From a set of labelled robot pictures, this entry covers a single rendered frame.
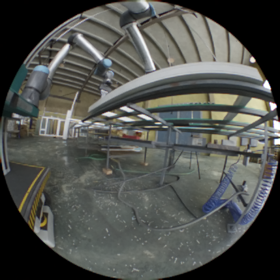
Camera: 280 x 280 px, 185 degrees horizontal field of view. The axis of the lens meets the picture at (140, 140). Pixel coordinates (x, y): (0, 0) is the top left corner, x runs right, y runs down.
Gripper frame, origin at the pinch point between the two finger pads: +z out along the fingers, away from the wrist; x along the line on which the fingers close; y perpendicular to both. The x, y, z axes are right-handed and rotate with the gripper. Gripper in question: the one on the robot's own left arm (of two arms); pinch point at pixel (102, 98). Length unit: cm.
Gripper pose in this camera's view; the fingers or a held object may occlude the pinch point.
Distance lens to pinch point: 91.6
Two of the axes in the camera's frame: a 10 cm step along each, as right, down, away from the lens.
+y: -7.7, -0.9, 6.4
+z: -1.1, 9.9, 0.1
